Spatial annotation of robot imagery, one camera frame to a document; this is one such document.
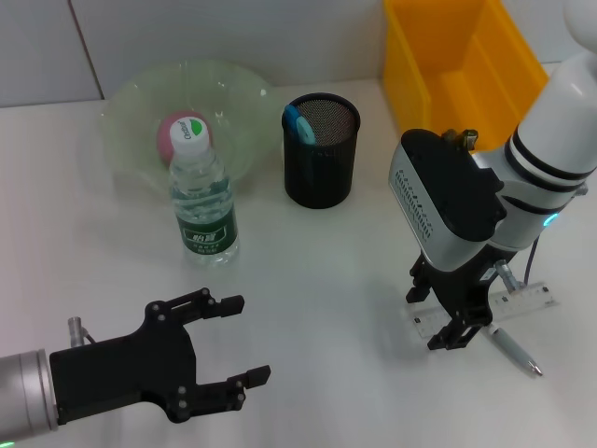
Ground right gripper cable with plug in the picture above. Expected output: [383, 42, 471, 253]
[494, 234, 545, 295]

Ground green glass fruit plate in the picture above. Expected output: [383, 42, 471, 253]
[100, 56, 276, 188]

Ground transparent plastic ruler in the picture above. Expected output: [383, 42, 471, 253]
[410, 279, 561, 341]

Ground black mesh pen holder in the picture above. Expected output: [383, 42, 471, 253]
[281, 92, 363, 210]

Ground grey clear ballpoint pen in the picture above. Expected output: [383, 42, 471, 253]
[486, 325, 545, 378]

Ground left gripper cable with plug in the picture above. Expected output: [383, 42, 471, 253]
[67, 316, 100, 349]

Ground gripper cable with plug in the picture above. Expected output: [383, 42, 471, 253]
[494, 234, 545, 295]
[67, 316, 100, 349]

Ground green label water bottle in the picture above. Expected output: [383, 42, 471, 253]
[167, 118, 241, 269]

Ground yellow plastic bin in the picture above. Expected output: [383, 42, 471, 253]
[382, 0, 551, 155]

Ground small dark metal object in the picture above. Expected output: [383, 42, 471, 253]
[440, 129, 481, 153]

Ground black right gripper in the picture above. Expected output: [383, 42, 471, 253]
[404, 242, 520, 352]

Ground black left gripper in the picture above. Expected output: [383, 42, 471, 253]
[49, 287, 272, 425]

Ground blue scissors with cover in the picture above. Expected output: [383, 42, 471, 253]
[283, 104, 317, 147]

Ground pink peach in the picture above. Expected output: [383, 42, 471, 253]
[156, 109, 215, 165]

